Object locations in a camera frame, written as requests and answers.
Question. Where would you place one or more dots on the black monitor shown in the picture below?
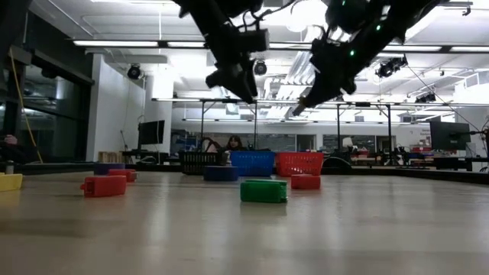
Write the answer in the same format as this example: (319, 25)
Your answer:
(151, 132)

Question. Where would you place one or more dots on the yellow mini stapler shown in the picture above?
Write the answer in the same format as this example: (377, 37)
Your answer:
(9, 182)

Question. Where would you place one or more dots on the blue plastic basket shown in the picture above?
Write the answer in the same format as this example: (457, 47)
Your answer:
(252, 163)

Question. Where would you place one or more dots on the red storage bins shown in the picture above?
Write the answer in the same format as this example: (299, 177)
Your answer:
(420, 149)

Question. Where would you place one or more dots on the red plastic basket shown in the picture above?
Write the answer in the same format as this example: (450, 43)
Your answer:
(300, 164)

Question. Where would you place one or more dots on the black domed object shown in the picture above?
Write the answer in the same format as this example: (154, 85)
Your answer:
(338, 162)

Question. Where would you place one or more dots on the silver ventilation duct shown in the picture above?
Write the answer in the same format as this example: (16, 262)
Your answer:
(302, 68)

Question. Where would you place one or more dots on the red mini stapler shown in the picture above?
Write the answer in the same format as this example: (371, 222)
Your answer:
(105, 186)
(124, 175)
(305, 182)

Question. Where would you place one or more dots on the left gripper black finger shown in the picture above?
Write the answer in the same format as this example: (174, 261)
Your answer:
(240, 89)
(250, 88)

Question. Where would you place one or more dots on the grey can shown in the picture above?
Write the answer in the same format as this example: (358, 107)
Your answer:
(10, 167)

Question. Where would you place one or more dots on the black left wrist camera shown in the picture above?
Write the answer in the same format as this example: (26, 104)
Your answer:
(254, 40)

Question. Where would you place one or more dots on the ceiling light strip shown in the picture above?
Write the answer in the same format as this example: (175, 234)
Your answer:
(412, 48)
(114, 43)

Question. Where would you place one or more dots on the black plastic basket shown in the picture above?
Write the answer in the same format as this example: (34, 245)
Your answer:
(198, 163)

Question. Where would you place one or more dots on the black metal gantry frame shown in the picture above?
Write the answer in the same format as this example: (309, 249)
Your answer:
(389, 130)

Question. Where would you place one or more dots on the blue block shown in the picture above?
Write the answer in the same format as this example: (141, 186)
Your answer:
(109, 167)

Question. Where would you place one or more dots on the person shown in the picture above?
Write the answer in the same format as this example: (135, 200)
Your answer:
(234, 143)
(15, 153)

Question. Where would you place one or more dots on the wooden crate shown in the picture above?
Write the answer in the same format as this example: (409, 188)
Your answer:
(110, 157)

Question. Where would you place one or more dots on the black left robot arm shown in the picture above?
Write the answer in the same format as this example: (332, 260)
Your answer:
(206, 23)

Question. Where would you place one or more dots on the black table frame rail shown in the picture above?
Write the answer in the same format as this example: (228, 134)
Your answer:
(420, 172)

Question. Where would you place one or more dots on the black ceiling spotlight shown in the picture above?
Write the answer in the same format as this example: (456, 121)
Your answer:
(391, 66)
(134, 72)
(426, 98)
(260, 68)

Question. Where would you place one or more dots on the background black robot arm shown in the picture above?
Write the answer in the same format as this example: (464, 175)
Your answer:
(212, 144)

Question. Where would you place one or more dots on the black monitor on arm mount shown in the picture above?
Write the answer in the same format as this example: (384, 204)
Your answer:
(450, 135)

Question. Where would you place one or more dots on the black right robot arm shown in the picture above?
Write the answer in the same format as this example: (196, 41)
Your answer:
(382, 19)

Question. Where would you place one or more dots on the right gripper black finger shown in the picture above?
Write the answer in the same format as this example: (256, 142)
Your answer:
(309, 99)
(330, 91)

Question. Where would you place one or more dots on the green mini stapler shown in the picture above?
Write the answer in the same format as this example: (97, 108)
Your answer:
(263, 191)

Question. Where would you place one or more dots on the person's hand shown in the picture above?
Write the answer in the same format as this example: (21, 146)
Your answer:
(9, 139)

